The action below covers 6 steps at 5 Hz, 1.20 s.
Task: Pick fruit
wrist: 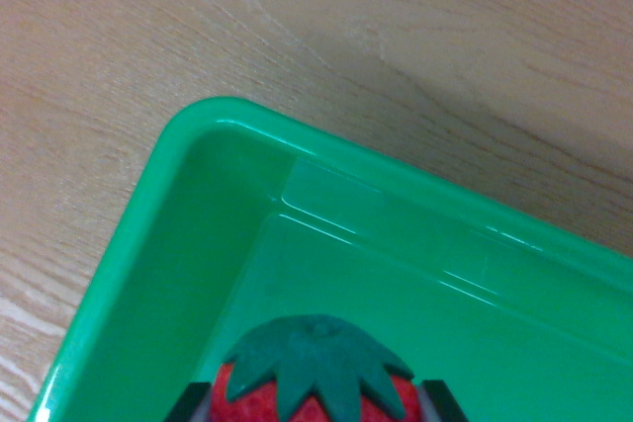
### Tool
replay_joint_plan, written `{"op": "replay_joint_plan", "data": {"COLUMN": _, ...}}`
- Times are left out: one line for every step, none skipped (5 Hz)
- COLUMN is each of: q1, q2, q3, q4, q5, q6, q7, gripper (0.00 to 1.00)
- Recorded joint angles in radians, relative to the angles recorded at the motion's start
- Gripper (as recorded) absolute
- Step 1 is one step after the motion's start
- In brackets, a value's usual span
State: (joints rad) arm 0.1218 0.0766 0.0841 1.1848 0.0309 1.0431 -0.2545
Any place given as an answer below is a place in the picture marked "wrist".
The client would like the red toy strawberry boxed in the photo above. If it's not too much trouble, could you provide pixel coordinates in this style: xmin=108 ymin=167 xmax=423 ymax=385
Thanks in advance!
xmin=207 ymin=313 xmax=424 ymax=422

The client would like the green plastic bin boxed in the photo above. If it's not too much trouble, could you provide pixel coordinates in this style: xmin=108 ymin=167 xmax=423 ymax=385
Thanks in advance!
xmin=27 ymin=97 xmax=633 ymax=422

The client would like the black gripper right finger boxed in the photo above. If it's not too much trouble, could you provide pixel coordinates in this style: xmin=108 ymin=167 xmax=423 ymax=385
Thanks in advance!
xmin=418 ymin=379 xmax=470 ymax=422

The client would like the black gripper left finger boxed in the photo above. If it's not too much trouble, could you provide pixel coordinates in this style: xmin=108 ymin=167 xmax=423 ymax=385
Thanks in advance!
xmin=167 ymin=380 xmax=214 ymax=422

